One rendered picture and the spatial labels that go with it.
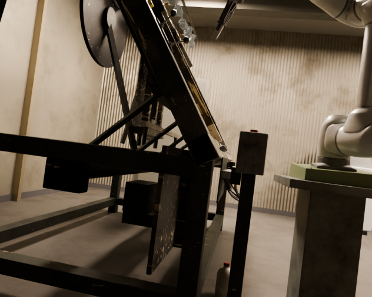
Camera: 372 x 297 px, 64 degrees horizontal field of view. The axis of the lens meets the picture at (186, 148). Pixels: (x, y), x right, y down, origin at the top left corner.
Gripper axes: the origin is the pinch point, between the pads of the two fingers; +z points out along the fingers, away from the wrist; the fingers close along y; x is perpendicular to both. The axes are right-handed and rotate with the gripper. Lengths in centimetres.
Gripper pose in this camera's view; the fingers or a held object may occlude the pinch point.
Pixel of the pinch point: (217, 31)
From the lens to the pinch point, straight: 153.2
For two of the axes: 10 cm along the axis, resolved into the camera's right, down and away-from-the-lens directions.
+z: -5.0, 8.6, 1.3
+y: -2.1, 0.2, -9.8
